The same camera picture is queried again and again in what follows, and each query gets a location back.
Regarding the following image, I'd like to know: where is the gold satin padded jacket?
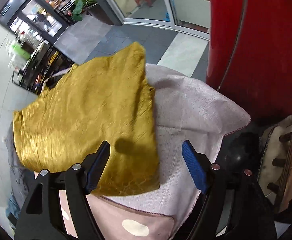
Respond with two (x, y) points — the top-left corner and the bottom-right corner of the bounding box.
(13, 42), (160, 196)

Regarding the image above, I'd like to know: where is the pink polka dot bedsheet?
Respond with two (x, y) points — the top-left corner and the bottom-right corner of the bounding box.
(86, 194), (175, 239)

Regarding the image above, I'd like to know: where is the grey striped blanket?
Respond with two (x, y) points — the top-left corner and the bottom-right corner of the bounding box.
(5, 63), (252, 240)

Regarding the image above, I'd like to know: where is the black metal shelf cart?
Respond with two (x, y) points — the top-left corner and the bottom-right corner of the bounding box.
(11, 40), (74, 95)

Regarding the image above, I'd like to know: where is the red cabinet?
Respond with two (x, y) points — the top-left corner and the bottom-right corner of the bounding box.
(206, 0), (292, 119)

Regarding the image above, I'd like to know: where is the green potted plant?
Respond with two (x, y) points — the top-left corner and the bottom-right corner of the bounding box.
(71, 0), (97, 22)

